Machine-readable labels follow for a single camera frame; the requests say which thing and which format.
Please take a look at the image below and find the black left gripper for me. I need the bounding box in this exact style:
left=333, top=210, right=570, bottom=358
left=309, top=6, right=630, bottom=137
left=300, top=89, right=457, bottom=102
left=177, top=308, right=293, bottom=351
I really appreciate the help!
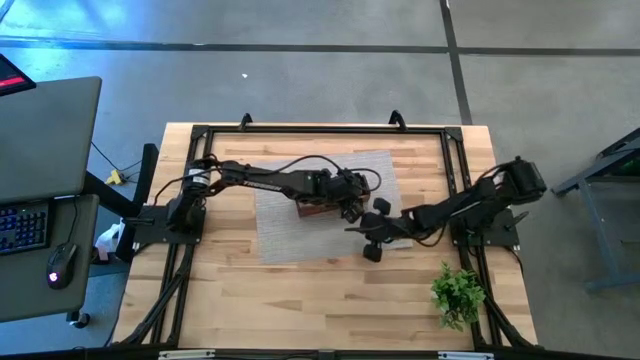
left=308, top=168, right=372, bottom=225

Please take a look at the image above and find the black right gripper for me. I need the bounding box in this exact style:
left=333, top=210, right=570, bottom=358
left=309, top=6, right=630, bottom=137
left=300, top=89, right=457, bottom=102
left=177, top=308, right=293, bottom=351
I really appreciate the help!
left=344, top=196, right=417, bottom=263

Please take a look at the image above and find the wooden tea organizer box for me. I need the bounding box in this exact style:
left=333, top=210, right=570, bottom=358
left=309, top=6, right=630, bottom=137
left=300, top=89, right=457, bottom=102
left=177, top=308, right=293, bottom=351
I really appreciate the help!
left=294, top=192, right=372, bottom=219

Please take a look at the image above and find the grey woven placemat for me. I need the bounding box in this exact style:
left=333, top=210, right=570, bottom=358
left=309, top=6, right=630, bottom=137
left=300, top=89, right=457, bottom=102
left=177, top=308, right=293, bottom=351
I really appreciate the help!
left=253, top=149, right=414, bottom=266

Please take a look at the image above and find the small green potted plant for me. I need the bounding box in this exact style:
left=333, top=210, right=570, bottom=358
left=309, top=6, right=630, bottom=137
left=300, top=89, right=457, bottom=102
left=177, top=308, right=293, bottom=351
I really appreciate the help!
left=430, top=260, right=487, bottom=332

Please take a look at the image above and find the white plastic object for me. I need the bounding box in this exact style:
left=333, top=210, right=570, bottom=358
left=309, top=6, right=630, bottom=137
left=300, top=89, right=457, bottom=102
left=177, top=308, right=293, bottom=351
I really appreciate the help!
left=93, top=221, right=126, bottom=264

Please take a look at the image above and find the black computer mouse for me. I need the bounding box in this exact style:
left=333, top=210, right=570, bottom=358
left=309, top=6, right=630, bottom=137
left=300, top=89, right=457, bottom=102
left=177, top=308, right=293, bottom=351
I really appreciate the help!
left=45, top=241, right=79, bottom=292

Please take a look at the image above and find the black desk caster wheel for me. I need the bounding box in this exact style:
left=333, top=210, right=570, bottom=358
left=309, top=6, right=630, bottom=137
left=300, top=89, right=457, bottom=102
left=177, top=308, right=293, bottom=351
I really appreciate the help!
left=66, top=310, right=93, bottom=330

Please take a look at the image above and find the grey raised desk panel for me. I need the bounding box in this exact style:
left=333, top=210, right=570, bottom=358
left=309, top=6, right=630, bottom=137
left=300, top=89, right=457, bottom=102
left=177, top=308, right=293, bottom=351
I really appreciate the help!
left=0, top=75, right=103, bottom=205

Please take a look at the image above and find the backlit computer keyboard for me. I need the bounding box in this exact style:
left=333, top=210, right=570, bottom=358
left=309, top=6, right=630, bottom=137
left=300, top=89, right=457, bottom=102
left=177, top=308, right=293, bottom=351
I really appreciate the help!
left=0, top=199, right=52, bottom=257

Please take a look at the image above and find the grey desk surface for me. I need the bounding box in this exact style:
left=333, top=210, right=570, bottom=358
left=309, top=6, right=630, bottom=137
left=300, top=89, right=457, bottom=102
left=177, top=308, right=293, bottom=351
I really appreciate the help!
left=0, top=193, right=101, bottom=324

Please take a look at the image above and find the dark monitor with red screen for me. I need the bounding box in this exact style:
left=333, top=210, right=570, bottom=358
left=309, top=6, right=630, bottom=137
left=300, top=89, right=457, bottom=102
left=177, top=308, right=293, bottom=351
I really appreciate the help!
left=0, top=52, right=38, bottom=98

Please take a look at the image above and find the black metal table frame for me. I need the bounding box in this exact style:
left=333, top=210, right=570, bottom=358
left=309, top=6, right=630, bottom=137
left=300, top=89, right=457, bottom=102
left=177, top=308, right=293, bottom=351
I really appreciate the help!
left=110, top=122, right=540, bottom=360

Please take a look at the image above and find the white metal bracket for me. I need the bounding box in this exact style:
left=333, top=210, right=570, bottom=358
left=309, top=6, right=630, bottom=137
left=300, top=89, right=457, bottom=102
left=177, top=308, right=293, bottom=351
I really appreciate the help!
left=158, top=349, right=217, bottom=360
left=437, top=350, right=496, bottom=360

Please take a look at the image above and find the black desk support frame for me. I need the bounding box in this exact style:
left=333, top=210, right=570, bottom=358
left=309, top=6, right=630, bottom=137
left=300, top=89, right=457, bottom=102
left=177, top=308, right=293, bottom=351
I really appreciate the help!
left=82, top=142, right=161, bottom=264

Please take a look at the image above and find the grey metal table frame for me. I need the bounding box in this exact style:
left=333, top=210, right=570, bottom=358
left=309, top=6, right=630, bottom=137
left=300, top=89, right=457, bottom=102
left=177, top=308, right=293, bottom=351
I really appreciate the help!
left=549, top=127, right=640, bottom=294

